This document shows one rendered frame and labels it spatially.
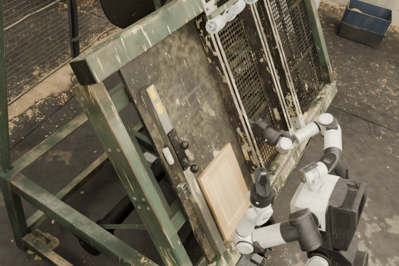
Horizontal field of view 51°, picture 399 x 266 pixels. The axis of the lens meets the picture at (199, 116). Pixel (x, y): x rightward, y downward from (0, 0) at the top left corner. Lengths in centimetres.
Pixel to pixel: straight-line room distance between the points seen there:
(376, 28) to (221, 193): 447
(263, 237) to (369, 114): 329
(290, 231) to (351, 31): 468
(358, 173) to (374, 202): 34
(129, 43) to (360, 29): 492
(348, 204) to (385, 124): 310
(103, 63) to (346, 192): 119
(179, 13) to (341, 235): 122
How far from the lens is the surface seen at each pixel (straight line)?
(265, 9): 261
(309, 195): 198
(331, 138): 226
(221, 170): 217
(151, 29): 171
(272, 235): 191
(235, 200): 229
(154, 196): 174
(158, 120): 178
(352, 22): 621
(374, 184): 423
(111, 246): 230
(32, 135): 396
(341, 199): 196
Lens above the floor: 277
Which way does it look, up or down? 41 degrees down
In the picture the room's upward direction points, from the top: 11 degrees clockwise
